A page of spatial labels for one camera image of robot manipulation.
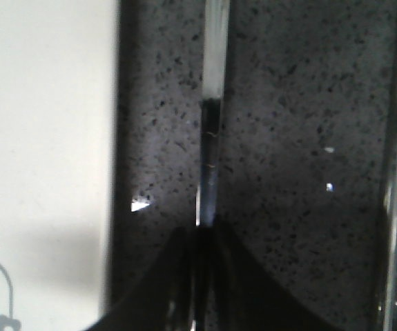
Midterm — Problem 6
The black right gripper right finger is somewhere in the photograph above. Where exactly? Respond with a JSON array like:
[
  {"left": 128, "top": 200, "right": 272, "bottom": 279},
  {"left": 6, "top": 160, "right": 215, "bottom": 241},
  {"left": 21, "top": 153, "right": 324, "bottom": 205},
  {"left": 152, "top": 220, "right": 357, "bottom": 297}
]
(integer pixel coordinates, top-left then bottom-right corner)
[{"left": 197, "top": 219, "right": 326, "bottom": 330}]

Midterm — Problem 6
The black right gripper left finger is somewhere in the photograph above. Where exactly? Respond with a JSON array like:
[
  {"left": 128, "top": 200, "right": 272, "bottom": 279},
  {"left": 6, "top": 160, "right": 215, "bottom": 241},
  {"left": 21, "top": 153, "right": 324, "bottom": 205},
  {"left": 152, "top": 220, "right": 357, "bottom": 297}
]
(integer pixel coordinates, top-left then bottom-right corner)
[{"left": 88, "top": 228, "right": 197, "bottom": 331}]

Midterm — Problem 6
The silver metal fork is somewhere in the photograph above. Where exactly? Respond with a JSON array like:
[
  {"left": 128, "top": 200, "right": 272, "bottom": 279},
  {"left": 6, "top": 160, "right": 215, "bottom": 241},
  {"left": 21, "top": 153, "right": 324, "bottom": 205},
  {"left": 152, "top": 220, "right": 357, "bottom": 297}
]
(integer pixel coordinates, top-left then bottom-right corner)
[{"left": 196, "top": 1, "right": 231, "bottom": 227}]

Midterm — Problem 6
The cream rabbit serving tray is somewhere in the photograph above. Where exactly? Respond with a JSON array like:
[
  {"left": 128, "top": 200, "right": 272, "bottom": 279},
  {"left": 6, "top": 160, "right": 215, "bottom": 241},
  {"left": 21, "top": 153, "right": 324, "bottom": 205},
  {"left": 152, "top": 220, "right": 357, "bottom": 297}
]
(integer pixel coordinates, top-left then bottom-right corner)
[{"left": 0, "top": 1, "right": 119, "bottom": 330}]

